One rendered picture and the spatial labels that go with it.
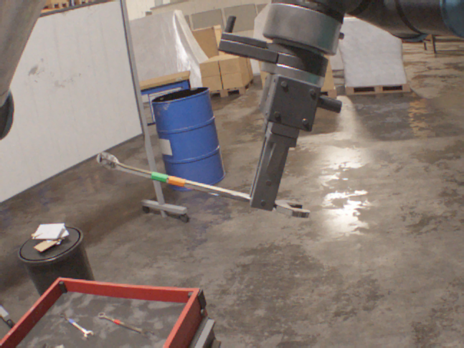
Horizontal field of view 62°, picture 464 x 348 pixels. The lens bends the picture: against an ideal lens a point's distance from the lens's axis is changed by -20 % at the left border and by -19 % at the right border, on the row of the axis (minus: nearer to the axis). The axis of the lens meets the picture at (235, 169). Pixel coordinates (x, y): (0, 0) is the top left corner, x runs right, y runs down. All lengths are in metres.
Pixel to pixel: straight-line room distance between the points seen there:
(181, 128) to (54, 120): 1.50
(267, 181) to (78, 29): 2.98
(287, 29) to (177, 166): 3.96
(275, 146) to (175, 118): 3.79
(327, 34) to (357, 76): 7.14
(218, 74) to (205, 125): 4.70
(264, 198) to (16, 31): 0.34
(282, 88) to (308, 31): 0.08
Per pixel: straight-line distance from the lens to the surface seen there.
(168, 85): 6.40
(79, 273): 2.40
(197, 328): 1.09
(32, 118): 3.17
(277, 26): 0.51
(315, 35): 0.50
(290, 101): 0.47
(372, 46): 7.58
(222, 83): 9.10
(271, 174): 0.53
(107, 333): 1.10
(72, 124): 3.34
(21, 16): 0.41
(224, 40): 0.51
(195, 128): 4.30
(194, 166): 4.38
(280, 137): 0.49
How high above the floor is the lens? 1.54
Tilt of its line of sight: 19 degrees down
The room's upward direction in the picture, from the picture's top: 10 degrees counter-clockwise
